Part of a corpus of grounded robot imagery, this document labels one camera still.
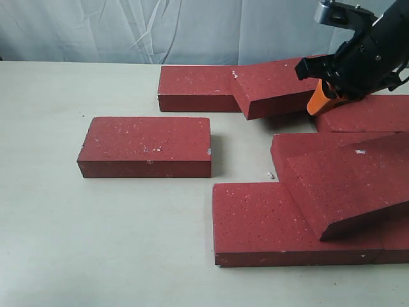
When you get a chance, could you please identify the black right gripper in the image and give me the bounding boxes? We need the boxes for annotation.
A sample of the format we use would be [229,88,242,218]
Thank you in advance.
[295,0,408,116]

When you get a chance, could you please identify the red brick with silver chip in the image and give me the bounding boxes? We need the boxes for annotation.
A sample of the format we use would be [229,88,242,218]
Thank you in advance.
[77,116,212,178]

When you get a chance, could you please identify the red brick under leaning one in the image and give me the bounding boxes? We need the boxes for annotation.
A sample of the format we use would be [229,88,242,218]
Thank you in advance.
[270,132,394,183]

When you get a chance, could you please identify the pale blue backdrop cloth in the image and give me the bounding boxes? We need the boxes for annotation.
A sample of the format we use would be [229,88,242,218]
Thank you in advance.
[1,0,353,65]

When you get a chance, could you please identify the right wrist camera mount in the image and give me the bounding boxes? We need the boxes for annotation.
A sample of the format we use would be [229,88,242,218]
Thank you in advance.
[314,1,378,31]

